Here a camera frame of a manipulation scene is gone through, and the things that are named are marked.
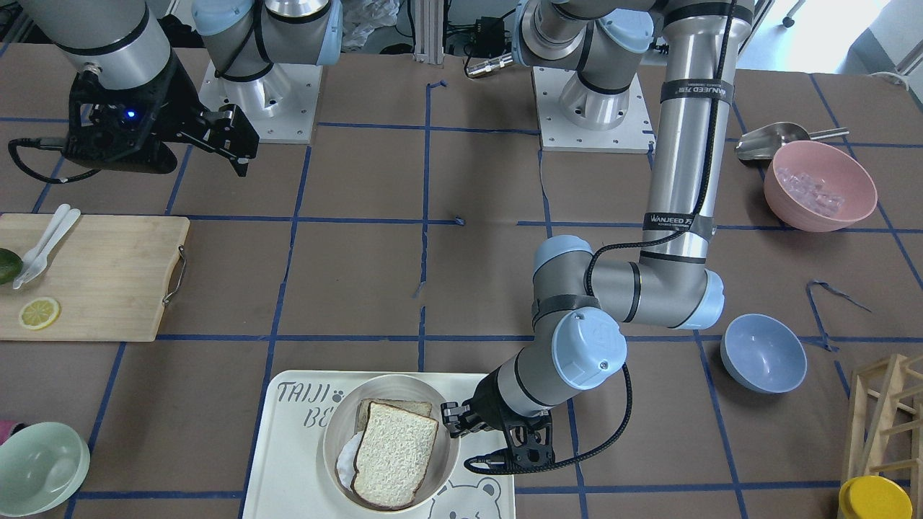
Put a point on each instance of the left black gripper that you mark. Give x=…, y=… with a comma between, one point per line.
x=492, y=398

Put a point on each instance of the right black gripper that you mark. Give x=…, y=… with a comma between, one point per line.
x=183, y=103

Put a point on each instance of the bread slice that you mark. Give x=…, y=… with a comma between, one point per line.
x=394, y=457
x=421, y=408

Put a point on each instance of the cream round plate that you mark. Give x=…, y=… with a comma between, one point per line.
x=392, y=386

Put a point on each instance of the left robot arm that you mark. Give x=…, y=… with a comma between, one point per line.
x=582, y=295

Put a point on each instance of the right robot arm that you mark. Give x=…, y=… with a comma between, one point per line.
x=245, y=40

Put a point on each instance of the bread slice on plate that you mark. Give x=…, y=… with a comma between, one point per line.
x=421, y=408

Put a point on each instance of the fried egg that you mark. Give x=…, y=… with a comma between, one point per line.
x=345, y=462

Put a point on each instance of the cream bear serving tray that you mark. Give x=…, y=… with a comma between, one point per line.
x=308, y=416

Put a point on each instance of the wooden cutting board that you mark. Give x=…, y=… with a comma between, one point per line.
x=110, y=275

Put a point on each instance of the green avocado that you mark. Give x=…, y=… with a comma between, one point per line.
x=11, y=266

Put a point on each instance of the lemon slice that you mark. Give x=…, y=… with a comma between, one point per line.
x=39, y=313

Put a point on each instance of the blue bowl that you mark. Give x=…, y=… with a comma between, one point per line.
x=763, y=355

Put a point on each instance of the pink cloth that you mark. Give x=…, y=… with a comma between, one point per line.
x=8, y=428

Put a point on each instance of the green bowl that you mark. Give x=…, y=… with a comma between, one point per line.
x=41, y=467

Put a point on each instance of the yellow cup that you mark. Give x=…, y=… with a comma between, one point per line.
x=873, y=497

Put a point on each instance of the wooden rack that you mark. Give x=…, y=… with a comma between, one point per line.
x=885, y=401

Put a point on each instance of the metal scoop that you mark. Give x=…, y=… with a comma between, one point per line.
x=762, y=143

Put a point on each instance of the pink bowl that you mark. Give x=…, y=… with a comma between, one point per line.
x=816, y=188

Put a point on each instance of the aluminium frame post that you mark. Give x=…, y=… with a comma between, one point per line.
x=428, y=26

